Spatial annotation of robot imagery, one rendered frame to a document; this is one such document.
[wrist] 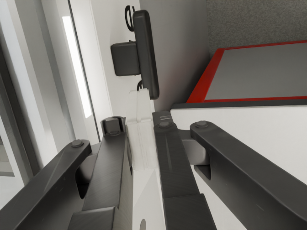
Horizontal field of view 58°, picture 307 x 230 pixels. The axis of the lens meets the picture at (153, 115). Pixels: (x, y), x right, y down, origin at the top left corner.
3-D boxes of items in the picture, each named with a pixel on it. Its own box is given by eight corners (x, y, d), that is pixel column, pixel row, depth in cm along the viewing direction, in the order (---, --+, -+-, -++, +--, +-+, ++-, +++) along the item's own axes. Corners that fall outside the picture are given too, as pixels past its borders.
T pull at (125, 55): (149, 8, 22) (144, 9, 21) (161, 96, 25) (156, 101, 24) (109, 14, 24) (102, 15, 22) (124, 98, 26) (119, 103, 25)
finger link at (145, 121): (138, 121, 15) (152, 119, 15) (138, 88, 21) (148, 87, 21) (146, 170, 16) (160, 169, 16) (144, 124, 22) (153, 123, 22)
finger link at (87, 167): (131, 177, 14) (71, 186, 14) (133, 136, 18) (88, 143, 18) (126, 151, 13) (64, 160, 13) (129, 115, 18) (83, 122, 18)
